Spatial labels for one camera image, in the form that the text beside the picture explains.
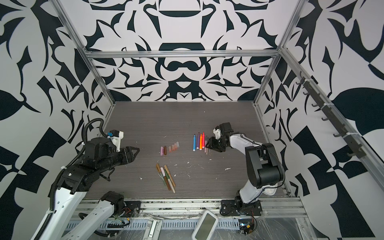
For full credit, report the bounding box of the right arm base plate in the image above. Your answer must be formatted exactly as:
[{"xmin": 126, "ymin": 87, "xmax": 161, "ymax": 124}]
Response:
[{"xmin": 220, "ymin": 200, "xmax": 263, "ymax": 217}]

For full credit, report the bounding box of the small circuit board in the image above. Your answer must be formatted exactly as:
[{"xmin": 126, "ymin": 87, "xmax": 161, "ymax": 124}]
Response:
[{"xmin": 239, "ymin": 218, "xmax": 258, "ymax": 235}]

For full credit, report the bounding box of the black corrugated cable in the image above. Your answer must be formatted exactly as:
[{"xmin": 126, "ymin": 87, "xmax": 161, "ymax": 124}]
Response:
[{"xmin": 32, "ymin": 117, "xmax": 109, "ymax": 240}]

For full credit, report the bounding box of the purple marker pen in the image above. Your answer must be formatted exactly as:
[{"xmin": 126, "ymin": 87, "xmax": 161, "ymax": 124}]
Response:
[{"xmin": 196, "ymin": 133, "xmax": 200, "ymax": 150}]

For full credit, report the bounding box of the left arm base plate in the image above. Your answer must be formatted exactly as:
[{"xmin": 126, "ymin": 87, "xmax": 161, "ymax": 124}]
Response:
[{"xmin": 121, "ymin": 201, "xmax": 142, "ymax": 218}]

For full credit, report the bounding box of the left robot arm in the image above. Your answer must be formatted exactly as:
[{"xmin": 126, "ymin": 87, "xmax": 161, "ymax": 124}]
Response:
[{"xmin": 32, "ymin": 137, "xmax": 140, "ymax": 240}]

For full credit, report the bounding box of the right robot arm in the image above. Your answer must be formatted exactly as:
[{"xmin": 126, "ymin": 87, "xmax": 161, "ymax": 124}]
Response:
[{"xmin": 206, "ymin": 123, "xmax": 285, "ymax": 205}]

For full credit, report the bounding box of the orange marker pen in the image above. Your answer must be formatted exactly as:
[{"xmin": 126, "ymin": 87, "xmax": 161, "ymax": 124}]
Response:
[{"xmin": 199, "ymin": 134, "xmax": 203, "ymax": 151}]

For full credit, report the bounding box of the tan cap beige pen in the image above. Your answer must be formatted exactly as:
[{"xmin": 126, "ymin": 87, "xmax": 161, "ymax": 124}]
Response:
[{"xmin": 164, "ymin": 165, "xmax": 176, "ymax": 187}]

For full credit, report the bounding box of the pink-red marker pen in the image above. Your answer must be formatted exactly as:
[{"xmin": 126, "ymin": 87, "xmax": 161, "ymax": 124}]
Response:
[{"xmin": 202, "ymin": 132, "xmax": 206, "ymax": 149}]

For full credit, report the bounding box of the blue marker pen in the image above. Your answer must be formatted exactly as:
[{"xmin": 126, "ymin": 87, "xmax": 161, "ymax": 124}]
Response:
[{"xmin": 193, "ymin": 134, "xmax": 197, "ymax": 151}]

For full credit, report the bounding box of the white plastic clip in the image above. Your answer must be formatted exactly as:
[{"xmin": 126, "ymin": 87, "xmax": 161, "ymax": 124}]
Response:
[{"xmin": 143, "ymin": 219, "xmax": 163, "ymax": 240}]

